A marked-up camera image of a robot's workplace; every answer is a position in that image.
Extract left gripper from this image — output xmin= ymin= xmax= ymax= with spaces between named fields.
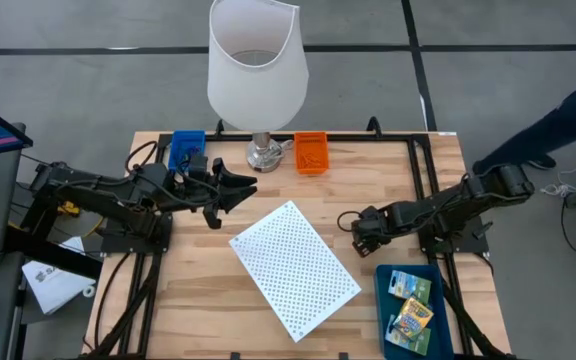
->
xmin=165 ymin=157 xmax=258 ymax=230

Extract orange plastic basket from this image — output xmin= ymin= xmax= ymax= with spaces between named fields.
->
xmin=293 ymin=131 xmax=330 ymax=176

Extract green blue card box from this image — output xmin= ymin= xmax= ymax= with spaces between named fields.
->
xmin=384 ymin=314 xmax=432 ymax=357
xmin=387 ymin=269 xmax=433 ymax=304

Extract yellow green crayon box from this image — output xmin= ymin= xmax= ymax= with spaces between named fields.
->
xmin=392 ymin=295 xmax=435 ymax=342

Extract silver metal lamp base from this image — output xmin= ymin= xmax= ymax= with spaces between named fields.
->
xmin=245 ymin=130 xmax=289 ymax=174

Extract blue plastic basket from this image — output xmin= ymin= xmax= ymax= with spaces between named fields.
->
xmin=167 ymin=129 xmax=207 ymax=174

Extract white perforated metal shelf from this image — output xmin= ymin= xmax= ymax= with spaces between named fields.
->
xmin=228 ymin=200 xmax=363 ymax=344

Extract white fabric lamp shade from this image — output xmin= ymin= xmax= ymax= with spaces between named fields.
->
xmin=206 ymin=0 xmax=310 ymax=134

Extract teal plastic bin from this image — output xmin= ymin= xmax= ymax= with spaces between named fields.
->
xmin=373 ymin=263 xmax=455 ymax=360

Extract white paper sheets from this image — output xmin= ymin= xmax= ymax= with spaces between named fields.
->
xmin=21 ymin=235 xmax=97 ymax=316

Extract person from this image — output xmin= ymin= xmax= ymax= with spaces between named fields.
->
xmin=471 ymin=49 xmax=576 ymax=175

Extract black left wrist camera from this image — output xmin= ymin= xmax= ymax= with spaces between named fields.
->
xmin=187 ymin=153 xmax=210 ymax=176

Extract clear lamp cord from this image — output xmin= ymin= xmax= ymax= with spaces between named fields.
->
xmin=267 ymin=139 xmax=295 ymax=161

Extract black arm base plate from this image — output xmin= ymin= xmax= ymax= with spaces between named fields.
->
xmin=100 ymin=214 xmax=174 ymax=254
xmin=415 ymin=214 xmax=490 ymax=255

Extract black cable bundle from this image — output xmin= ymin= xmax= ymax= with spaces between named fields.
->
xmin=81 ymin=252 xmax=164 ymax=360

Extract yellow cable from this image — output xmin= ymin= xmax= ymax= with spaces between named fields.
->
xmin=56 ymin=201 xmax=105 ymax=240

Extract white floor cord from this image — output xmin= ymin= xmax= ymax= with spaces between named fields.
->
xmin=539 ymin=167 xmax=576 ymax=200

